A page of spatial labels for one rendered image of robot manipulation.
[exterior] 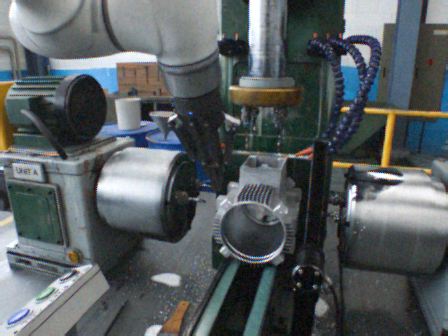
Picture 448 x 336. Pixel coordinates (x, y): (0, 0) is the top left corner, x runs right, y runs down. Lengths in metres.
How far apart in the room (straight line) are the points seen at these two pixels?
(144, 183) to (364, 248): 0.52
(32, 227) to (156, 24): 0.77
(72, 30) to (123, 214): 0.52
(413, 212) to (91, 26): 0.66
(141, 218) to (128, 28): 0.51
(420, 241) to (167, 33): 0.61
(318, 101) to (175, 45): 0.64
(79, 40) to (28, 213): 0.67
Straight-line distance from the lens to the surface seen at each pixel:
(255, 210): 0.97
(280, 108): 0.77
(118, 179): 0.87
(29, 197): 1.02
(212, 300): 0.74
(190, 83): 0.47
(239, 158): 0.94
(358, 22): 5.93
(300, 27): 1.00
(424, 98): 6.11
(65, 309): 0.55
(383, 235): 0.75
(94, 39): 0.48
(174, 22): 0.43
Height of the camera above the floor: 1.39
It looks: 17 degrees down
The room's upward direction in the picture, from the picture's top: straight up
